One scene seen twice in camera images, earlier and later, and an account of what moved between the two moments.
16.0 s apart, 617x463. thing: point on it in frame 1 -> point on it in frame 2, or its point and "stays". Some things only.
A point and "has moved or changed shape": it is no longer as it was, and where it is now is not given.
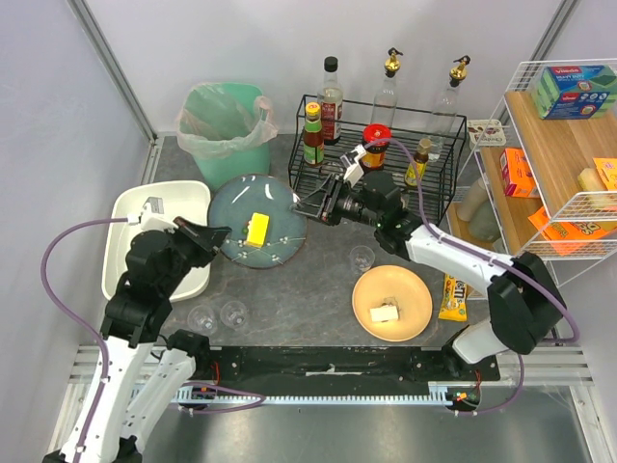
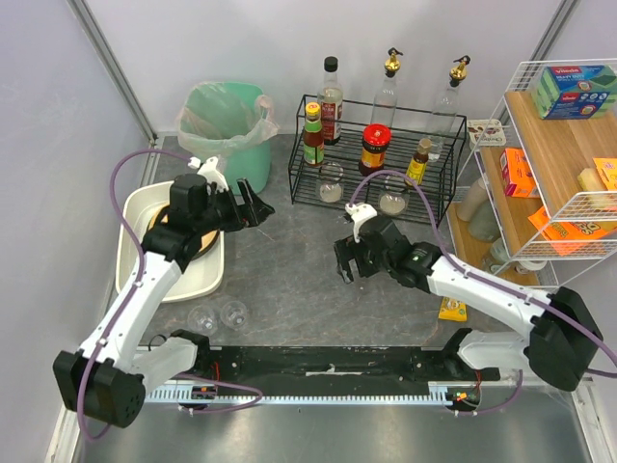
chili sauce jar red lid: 375,158 stays
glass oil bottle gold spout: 386,99 stays
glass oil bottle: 444,110 stays
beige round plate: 392,285 has moved or changed shape
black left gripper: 191,239 -> 242,206
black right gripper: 327,204 -> 357,258
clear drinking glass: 202,318 stays
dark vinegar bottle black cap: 330,97 stays
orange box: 518,177 stays
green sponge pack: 574,92 stays
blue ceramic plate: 234,202 has moved or changed shape
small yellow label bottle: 420,158 stays
